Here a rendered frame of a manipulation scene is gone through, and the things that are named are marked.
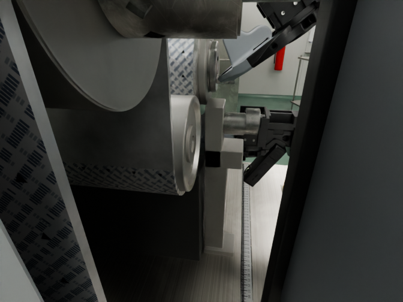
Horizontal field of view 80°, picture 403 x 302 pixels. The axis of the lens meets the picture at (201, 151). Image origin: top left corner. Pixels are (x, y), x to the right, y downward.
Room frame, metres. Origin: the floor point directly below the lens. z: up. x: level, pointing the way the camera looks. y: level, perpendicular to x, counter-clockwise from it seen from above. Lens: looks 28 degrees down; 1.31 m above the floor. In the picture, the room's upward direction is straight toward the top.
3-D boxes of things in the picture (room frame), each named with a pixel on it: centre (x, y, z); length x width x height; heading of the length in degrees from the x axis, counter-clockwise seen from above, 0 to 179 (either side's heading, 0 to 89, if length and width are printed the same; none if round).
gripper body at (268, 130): (0.43, -0.13, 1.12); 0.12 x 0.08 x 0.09; 81
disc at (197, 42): (0.39, 0.00, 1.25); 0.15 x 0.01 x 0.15; 171
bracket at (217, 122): (0.35, -0.04, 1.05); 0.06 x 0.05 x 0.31; 81
